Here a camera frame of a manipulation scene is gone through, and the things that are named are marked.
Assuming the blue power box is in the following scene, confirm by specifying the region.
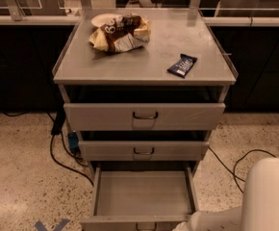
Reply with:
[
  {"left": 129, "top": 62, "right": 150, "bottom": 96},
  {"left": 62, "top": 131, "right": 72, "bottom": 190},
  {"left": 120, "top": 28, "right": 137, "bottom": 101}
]
[{"left": 67, "top": 132, "right": 79, "bottom": 152}]

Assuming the white plate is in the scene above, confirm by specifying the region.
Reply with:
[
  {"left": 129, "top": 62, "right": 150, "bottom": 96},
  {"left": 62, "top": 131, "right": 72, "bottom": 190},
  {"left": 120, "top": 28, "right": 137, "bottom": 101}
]
[{"left": 91, "top": 13, "right": 119, "bottom": 28}]

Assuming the grey bottom drawer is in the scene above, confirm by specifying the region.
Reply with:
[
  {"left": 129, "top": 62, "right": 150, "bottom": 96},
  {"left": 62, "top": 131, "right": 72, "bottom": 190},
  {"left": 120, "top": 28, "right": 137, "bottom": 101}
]
[{"left": 81, "top": 162, "right": 199, "bottom": 231}]

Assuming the crumpled brown chip bag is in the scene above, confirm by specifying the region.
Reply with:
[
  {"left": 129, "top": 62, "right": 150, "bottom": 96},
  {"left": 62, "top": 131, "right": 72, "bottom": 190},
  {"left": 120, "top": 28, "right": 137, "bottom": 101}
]
[{"left": 89, "top": 13, "right": 151, "bottom": 53}]

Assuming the dark blue candy bar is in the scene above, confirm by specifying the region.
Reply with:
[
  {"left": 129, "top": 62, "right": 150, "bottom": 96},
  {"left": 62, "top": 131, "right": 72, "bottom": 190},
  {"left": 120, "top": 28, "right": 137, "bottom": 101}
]
[{"left": 167, "top": 54, "right": 197, "bottom": 78}]

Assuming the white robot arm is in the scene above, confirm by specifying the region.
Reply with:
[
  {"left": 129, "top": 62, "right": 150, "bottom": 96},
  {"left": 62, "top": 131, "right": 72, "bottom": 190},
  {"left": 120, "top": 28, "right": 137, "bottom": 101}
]
[{"left": 172, "top": 158, "right": 279, "bottom": 231}]

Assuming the grey metal drawer cabinet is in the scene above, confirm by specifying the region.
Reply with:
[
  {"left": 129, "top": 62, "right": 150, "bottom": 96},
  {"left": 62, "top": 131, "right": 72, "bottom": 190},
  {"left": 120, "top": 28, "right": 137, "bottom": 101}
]
[{"left": 52, "top": 9, "right": 239, "bottom": 178}]

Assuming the black floor cable left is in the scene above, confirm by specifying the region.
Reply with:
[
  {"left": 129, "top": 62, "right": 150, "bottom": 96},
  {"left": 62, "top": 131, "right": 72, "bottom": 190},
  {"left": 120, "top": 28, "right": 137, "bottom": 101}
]
[{"left": 3, "top": 111, "right": 94, "bottom": 187}]

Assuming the black floor cable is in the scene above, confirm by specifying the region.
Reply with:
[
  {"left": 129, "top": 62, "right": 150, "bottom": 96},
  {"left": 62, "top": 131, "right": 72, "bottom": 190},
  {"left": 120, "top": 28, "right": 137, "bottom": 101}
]
[
  {"left": 3, "top": 111, "right": 94, "bottom": 187},
  {"left": 208, "top": 146, "right": 277, "bottom": 194}
]

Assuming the grey drawer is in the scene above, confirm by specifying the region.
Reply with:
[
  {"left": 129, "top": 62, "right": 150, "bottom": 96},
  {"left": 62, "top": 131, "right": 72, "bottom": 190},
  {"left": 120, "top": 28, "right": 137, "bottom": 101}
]
[
  {"left": 79, "top": 141, "right": 209, "bottom": 161},
  {"left": 64, "top": 103, "right": 225, "bottom": 131},
  {"left": 81, "top": 162, "right": 199, "bottom": 231}
]

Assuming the grey middle drawer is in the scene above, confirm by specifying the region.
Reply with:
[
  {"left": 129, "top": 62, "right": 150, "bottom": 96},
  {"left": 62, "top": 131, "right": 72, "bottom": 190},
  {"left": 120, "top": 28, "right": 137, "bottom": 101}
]
[{"left": 79, "top": 141, "right": 209, "bottom": 161}]

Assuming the black floor cable right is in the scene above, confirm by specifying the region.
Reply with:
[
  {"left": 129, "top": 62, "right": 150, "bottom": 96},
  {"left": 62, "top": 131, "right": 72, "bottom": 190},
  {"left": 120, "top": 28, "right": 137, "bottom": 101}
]
[{"left": 208, "top": 146, "right": 277, "bottom": 194}]

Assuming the grey top drawer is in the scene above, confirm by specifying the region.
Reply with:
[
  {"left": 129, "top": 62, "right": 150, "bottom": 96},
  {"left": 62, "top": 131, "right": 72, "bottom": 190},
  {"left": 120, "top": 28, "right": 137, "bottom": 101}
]
[{"left": 64, "top": 103, "right": 225, "bottom": 131}]

